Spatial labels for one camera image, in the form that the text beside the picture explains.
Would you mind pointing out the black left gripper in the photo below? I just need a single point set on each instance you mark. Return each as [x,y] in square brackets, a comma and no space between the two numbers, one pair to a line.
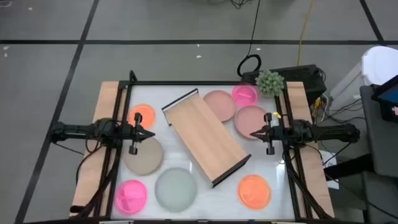
[130,133]

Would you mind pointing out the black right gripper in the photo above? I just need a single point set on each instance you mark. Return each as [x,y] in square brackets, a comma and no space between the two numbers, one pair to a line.
[275,133]

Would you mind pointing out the small pink translucent plate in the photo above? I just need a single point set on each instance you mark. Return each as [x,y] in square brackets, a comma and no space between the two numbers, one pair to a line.
[245,96]

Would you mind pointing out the large orange translucent plate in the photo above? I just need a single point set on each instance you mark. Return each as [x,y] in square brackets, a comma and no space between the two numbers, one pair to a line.
[254,192]

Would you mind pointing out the large grey-green plate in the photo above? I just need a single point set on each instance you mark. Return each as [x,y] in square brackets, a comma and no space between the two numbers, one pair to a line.
[176,189]

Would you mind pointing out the large pink divided plate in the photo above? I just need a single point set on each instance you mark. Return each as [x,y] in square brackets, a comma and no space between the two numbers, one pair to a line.
[130,197]

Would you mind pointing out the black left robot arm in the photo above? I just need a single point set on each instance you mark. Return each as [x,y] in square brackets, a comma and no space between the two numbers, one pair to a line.
[77,130]

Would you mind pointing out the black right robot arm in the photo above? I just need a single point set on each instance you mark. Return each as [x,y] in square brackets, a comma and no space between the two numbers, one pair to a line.
[335,132]

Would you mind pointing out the small orange translucent plate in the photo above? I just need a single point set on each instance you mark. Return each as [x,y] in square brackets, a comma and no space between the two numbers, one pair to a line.
[148,113]

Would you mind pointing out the large beige plate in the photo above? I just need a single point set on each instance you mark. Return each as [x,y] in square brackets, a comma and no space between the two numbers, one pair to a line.
[146,160]

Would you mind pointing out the yellow tag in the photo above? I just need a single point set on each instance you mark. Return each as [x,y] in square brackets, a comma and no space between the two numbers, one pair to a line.
[277,115]

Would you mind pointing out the green potted plant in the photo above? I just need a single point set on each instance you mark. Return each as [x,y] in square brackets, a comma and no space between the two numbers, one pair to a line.
[270,82]

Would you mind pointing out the black computer box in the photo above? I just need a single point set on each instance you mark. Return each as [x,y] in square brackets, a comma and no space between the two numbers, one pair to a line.
[301,77]

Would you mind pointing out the white paper sheet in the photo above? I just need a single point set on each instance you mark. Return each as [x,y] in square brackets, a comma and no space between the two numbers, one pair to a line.
[330,161]

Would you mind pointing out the grey cabinet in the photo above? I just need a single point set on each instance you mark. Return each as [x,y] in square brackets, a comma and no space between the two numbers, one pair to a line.
[382,146]

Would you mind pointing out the black device with blue screen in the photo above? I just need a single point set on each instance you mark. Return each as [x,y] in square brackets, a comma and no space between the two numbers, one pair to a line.
[388,99]

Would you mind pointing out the white plastic bin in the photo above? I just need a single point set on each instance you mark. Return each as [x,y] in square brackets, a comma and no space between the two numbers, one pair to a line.
[379,65]

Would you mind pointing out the wooden shelf with black frame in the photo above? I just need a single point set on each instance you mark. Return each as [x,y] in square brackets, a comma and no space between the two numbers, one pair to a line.
[205,137]

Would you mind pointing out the black metal table frame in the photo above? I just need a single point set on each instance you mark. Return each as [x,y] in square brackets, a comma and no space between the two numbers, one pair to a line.
[202,83]

